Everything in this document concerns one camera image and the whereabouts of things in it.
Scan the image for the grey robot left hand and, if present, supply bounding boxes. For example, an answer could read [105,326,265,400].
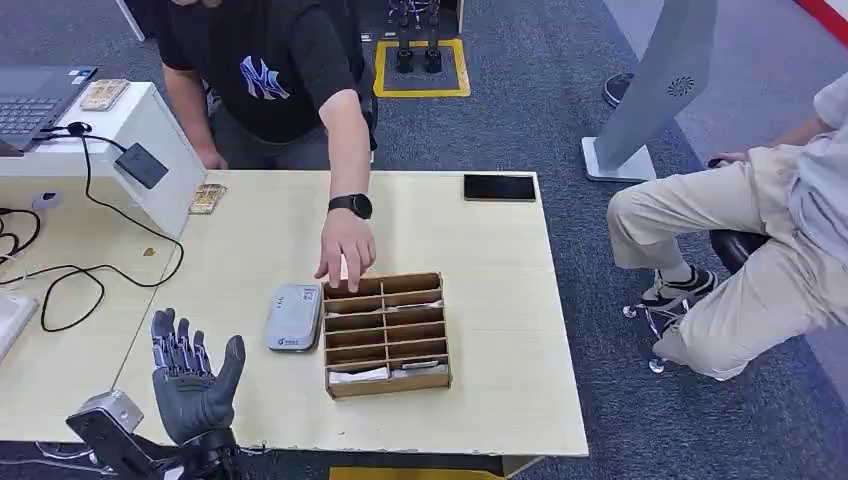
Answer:
[150,307,247,447]

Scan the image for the wooden slotted card box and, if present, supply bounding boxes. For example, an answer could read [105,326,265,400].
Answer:
[322,271,454,401]

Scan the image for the grey rounded card reader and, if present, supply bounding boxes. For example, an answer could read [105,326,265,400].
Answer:
[265,284,325,354]

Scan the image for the white card in box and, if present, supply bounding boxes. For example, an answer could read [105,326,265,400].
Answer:
[328,366,391,386]

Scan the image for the white flat device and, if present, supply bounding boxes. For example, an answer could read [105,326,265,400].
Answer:
[0,291,40,364]

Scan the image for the tan patterned card stack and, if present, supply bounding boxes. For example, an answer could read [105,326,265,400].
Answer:
[188,183,229,216]

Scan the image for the black flat scanner pad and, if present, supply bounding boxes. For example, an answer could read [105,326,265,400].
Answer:
[114,142,170,191]

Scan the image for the person's right hand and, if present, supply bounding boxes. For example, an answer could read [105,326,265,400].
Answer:
[197,145,230,172]

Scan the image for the black wristwatch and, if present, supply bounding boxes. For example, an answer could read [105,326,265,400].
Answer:
[327,193,374,221]

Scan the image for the white desk riser box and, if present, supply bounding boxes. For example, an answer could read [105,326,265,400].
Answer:
[0,80,209,240]

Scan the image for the person in dark shirt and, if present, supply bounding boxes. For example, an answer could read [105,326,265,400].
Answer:
[153,0,380,172]

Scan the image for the dark laptop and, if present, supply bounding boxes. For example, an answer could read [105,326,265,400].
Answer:
[0,64,99,158]

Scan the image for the black smartphone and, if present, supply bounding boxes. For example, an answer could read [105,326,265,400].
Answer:
[462,173,537,203]

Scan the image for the black robot legs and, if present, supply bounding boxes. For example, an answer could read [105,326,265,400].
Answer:
[386,0,444,75]

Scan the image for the dark shoe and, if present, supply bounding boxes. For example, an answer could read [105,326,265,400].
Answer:
[601,72,635,109]

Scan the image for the grey kiosk stand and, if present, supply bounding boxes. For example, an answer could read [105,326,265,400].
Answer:
[580,0,719,185]

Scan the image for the black chrome swivel chair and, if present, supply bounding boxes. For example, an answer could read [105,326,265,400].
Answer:
[621,228,773,376]

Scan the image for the seated person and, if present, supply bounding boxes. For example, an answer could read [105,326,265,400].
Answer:
[605,71,848,383]

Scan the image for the seated person's hand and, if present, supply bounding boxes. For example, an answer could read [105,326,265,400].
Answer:
[707,150,751,170]

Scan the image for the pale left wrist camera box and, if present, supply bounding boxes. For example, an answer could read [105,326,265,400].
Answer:
[65,389,146,465]

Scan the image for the white thin cable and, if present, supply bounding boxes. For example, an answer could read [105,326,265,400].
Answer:
[0,441,94,473]

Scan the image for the black looped cable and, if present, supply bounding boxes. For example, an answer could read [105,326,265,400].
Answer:
[39,266,107,334]

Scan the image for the black scanner cable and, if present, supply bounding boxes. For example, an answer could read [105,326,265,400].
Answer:
[0,121,186,290]

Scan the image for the black coiled cable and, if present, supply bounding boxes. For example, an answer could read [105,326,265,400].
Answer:
[0,207,43,268]

